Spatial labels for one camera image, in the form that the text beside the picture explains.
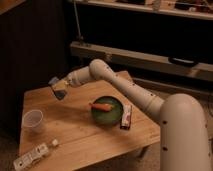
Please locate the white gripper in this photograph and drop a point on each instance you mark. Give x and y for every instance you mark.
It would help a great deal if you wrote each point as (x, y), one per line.
(71, 78)

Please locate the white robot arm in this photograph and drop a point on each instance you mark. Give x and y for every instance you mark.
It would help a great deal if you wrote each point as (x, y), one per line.
(184, 138)

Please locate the white ceramic cup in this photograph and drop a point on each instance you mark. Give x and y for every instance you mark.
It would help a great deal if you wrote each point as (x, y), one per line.
(33, 121)

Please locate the orange carrot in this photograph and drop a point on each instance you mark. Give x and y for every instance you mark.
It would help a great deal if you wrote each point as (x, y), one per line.
(101, 106)

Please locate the wooden table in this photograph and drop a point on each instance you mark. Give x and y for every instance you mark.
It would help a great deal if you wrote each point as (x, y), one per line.
(82, 142)

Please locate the small red white box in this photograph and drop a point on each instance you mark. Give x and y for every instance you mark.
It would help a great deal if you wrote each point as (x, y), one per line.
(126, 117)

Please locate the metal stand pole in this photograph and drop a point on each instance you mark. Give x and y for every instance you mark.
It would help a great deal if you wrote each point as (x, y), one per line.
(79, 37)

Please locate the wooden shelf board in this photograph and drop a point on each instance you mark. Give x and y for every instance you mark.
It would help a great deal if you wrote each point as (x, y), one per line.
(152, 8)

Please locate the long grey case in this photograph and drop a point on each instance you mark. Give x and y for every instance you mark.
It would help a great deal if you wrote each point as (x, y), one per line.
(141, 60)

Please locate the black case handle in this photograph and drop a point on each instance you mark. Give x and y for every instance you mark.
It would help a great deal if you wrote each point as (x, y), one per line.
(186, 63)

